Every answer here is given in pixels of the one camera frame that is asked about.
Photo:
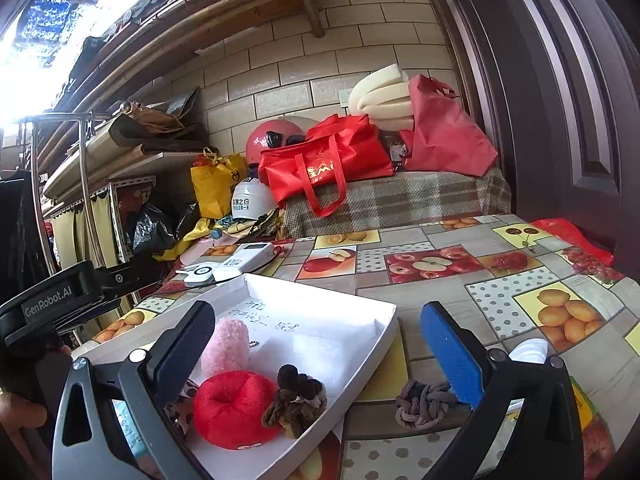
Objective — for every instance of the pink fluffy sponge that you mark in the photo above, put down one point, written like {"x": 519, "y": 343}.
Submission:
{"x": 228, "y": 348}

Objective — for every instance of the red plush apple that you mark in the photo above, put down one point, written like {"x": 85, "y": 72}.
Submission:
{"x": 228, "y": 409}

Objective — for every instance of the white helmet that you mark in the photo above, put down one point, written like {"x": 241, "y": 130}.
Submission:
{"x": 251, "y": 199}

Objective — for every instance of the red tote bag with handles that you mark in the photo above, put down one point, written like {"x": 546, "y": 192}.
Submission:
{"x": 339, "y": 150}

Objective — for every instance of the fruit pattern tablecloth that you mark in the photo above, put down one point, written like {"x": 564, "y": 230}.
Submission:
{"x": 505, "y": 281}

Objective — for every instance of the white power bank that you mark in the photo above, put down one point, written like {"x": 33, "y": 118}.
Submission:
{"x": 250, "y": 257}

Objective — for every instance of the yellow shopping bag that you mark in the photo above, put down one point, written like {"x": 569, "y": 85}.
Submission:
{"x": 214, "y": 179}

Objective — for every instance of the white shallow cardboard box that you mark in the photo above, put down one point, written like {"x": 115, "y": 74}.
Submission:
{"x": 336, "y": 338}

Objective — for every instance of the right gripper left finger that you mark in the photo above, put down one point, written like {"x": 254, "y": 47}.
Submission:
{"x": 89, "y": 442}

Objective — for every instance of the brown knotted scrunchie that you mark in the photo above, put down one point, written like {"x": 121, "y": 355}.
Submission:
{"x": 299, "y": 401}

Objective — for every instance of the cream foam roll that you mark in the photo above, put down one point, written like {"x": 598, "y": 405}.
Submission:
{"x": 383, "y": 96}

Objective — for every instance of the person's left hand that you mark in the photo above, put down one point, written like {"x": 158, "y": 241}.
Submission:
{"x": 17, "y": 413}

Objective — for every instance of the yellow tissue pack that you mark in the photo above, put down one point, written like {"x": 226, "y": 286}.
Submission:
{"x": 586, "y": 410}

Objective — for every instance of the brown door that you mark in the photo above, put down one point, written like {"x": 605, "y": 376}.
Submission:
{"x": 555, "y": 83}

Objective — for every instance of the metal shelf rack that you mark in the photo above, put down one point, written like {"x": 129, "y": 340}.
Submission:
{"x": 138, "y": 143}

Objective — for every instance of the white crumpled cloth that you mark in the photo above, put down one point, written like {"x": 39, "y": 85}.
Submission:
{"x": 532, "y": 351}

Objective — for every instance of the white round wireless charger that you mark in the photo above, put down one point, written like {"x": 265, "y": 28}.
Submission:
{"x": 205, "y": 274}

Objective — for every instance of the pink helmet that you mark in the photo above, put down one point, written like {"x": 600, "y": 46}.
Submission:
{"x": 276, "y": 133}

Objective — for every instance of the leopard print scrunchie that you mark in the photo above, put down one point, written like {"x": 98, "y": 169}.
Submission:
{"x": 180, "y": 412}

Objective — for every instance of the wall socket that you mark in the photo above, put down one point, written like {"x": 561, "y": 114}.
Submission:
{"x": 343, "y": 96}

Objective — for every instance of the plaid covered bench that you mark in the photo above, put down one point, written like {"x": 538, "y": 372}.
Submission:
{"x": 408, "y": 197}

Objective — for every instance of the black plastic bag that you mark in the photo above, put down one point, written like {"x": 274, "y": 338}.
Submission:
{"x": 151, "y": 230}

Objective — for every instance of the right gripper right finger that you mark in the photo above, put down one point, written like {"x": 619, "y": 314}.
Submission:
{"x": 546, "y": 442}

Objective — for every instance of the red fabric bag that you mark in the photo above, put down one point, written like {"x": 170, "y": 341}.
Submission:
{"x": 444, "y": 137}

